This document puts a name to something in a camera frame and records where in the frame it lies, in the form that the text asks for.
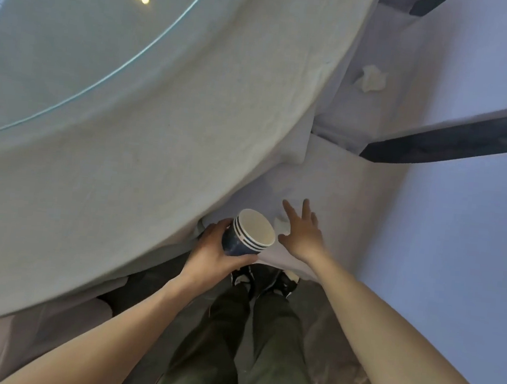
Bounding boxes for person's right hand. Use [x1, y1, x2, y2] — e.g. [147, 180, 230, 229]
[275, 196, 332, 266]

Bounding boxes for person's left hand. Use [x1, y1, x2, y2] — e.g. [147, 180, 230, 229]
[180, 214, 263, 295]

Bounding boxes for blue striped paper cup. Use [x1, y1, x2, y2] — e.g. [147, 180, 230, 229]
[220, 207, 278, 262]

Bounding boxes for person's right forearm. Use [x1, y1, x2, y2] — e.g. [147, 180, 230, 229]
[292, 248, 507, 384]

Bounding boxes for person's left forearm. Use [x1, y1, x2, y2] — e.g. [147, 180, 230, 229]
[0, 259, 211, 384]

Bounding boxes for black and white left shoe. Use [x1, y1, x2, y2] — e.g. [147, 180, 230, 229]
[228, 264, 258, 298]

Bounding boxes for black and white shoe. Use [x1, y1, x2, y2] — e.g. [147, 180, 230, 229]
[228, 264, 258, 298]
[256, 265, 301, 303]

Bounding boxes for black and white right shoe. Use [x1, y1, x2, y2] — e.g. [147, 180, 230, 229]
[256, 265, 301, 303]

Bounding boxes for olive green trousers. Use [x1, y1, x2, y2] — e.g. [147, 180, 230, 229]
[146, 273, 332, 384]

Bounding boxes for white tablecloth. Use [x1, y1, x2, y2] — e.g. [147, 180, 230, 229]
[0, 0, 383, 365]

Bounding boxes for large crumpled white tissue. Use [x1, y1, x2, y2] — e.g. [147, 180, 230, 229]
[352, 63, 390, 95]

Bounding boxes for white covered chair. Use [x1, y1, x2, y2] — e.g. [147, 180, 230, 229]
[310, 0, 507, 171]
[183, 118, 507, 384]
[0, 264, 131, 384]

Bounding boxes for dark chair band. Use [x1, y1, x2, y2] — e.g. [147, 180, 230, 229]
[409, 0, 454, 20]
[358, 92, 507, 177]

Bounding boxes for round glass turntable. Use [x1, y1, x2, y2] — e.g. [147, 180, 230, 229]
[0, 0, 220, 162]

